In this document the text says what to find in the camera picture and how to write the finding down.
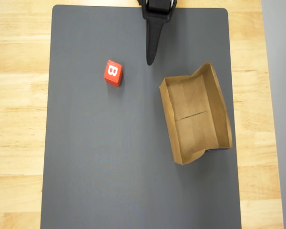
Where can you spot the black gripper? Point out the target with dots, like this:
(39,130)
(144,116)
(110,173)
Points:
(156,17)

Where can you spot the red letter B block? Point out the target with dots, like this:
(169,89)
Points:
(112,71)

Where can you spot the brown paper bag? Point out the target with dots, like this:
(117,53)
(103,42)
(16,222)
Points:
(193,107)

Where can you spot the grey rubber mat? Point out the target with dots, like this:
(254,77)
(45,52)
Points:
(109,143)

